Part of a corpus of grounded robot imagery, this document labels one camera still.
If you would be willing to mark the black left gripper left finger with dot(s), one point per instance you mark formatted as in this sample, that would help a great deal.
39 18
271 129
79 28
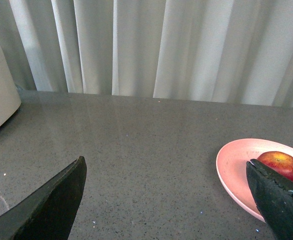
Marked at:
50 211

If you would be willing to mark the pink plate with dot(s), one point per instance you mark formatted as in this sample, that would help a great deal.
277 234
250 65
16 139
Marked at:
231 168

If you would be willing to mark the white curtain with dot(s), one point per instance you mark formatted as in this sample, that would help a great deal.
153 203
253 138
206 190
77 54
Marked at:
229 51

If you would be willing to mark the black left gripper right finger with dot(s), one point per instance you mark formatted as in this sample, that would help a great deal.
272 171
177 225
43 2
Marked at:
273 196

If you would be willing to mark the red yellow apple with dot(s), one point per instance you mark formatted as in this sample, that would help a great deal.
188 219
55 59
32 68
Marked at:
279 161

